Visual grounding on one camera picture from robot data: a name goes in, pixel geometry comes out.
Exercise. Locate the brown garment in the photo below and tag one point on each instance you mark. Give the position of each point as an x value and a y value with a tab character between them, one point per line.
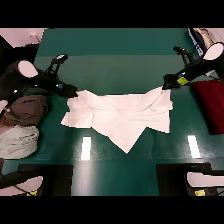
28	108

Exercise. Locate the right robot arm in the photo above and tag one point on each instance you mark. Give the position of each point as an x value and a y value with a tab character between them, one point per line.
206	61

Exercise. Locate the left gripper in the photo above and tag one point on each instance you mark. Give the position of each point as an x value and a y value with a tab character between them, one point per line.
68	90

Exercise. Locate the pale grey garment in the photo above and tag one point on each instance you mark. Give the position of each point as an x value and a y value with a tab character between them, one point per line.
17	140

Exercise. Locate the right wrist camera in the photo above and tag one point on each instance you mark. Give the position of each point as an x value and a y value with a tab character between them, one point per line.
184	53

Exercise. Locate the dark red garment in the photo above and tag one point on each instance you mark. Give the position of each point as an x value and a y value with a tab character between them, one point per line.
210	105

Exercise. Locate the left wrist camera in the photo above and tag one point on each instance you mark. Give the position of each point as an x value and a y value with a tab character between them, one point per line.
56	64

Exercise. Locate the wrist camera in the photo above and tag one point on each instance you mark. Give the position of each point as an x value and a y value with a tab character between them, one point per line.
184	53
56	64

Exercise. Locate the white shirt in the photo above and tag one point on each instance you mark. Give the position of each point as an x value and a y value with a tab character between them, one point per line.
123	115

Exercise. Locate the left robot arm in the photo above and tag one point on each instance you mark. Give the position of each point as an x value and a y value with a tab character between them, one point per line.
26	71

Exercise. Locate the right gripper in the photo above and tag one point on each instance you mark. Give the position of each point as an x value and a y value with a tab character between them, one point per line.
170	82

